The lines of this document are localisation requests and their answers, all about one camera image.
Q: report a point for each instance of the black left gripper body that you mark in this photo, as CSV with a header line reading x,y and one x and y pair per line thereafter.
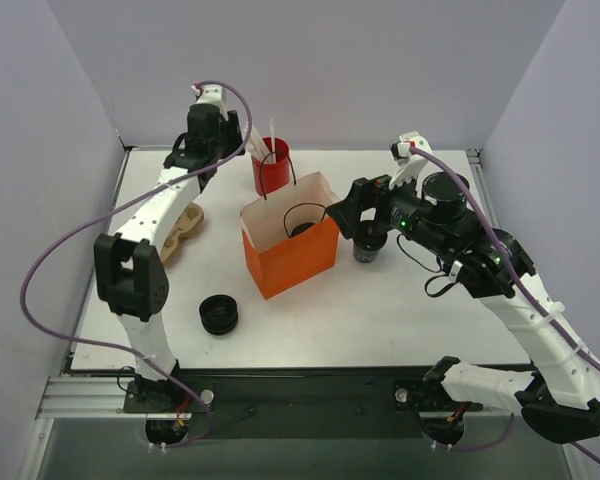
x,y
232,132

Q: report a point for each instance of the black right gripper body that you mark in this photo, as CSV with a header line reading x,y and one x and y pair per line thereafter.
x,y
367,195

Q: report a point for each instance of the black cup lid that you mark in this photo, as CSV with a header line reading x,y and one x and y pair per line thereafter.
x,y
301,228

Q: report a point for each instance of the orange paper bag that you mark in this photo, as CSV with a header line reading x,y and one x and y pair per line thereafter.
x,y
276,261

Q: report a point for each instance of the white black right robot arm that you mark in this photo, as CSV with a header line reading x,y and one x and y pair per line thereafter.
x,y
559,398

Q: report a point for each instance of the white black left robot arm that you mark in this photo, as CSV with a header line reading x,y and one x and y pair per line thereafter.
x,y
130,276

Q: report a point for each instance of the white wrapped straw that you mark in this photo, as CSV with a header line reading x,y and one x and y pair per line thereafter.
x,y
273,158

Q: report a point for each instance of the red cylindrical straw holder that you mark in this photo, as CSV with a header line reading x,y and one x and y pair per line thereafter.
x,y
269,177

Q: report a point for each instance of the stack of black lids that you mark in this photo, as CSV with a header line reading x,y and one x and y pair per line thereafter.
x,y
219,314

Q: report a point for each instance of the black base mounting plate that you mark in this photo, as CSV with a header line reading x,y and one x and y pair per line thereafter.
x,y
312,423

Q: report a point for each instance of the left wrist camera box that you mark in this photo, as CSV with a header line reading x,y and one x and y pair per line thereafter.
x,y
212,94

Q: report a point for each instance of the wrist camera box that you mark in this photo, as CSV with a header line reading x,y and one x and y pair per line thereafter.
x,y
212,94
409,164

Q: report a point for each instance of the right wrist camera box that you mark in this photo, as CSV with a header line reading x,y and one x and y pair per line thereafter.
x,y
409,164

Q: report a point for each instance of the aluminium frame rail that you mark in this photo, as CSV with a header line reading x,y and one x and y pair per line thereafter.
x,y
80,395

